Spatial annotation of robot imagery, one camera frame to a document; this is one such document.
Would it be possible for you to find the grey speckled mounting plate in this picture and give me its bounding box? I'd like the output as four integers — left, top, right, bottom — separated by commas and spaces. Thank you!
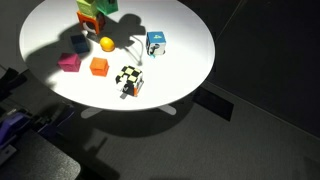
0, 129, 82, 180

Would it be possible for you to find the yellow ball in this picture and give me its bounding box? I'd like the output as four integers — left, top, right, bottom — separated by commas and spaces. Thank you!
99, 36, 116, 53

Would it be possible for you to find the blue block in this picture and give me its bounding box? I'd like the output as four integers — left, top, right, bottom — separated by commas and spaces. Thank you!
70, 34, 91, 55

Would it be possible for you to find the black white checkered cube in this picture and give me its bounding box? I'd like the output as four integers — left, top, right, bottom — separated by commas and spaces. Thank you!
115, 65, 145, 98

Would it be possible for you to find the dark green block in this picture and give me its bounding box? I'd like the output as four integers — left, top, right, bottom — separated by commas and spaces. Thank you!
95, 0, 120, 16

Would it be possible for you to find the orange cube with holes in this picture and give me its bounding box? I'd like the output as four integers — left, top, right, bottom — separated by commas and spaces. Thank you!
76, 10, 107, 36

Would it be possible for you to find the magenta block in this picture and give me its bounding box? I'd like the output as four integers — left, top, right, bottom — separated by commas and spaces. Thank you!
57, 52, 82, 73

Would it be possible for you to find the orange block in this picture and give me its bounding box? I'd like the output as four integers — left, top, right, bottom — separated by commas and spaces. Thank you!
89, 57, 110, 78

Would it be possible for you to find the purple black spring clamp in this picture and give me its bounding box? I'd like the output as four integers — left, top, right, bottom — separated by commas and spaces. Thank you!
0, 111, 32, 145
36, 103, 78, 134

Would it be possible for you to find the lime green block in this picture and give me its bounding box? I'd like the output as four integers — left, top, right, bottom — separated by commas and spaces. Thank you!
76, 0, 100, 18

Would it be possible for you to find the blue white number cube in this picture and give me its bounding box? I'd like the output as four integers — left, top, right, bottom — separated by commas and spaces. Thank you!
145, 31, 167, 56

